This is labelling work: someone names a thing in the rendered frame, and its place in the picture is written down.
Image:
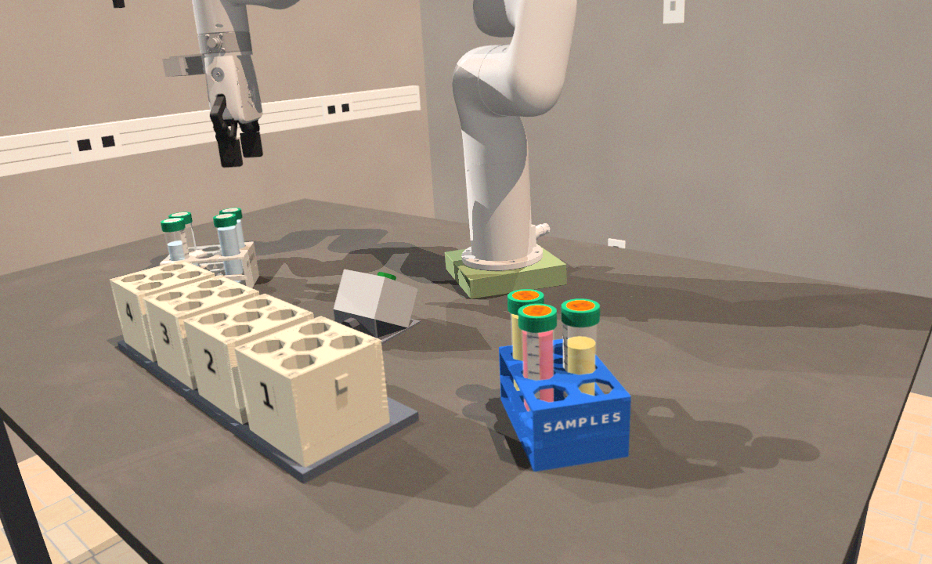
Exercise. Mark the blue tube rack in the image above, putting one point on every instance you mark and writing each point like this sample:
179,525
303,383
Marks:
578,430

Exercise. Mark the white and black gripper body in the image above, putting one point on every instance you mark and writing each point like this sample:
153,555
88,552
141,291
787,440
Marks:
237,81

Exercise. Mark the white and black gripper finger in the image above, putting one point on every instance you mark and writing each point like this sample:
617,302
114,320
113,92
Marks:
250,139
229,145

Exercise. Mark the cream tube rack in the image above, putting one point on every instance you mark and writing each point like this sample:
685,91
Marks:
247,254

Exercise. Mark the sample tube s5 with green cap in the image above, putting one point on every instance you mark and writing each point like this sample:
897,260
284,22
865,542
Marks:
517,299

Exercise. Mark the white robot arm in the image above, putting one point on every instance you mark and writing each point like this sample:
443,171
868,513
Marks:
524,79

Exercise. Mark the cream bucket adapter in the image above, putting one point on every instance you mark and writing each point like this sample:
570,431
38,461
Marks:
166,311
339,397
213,355
129,291

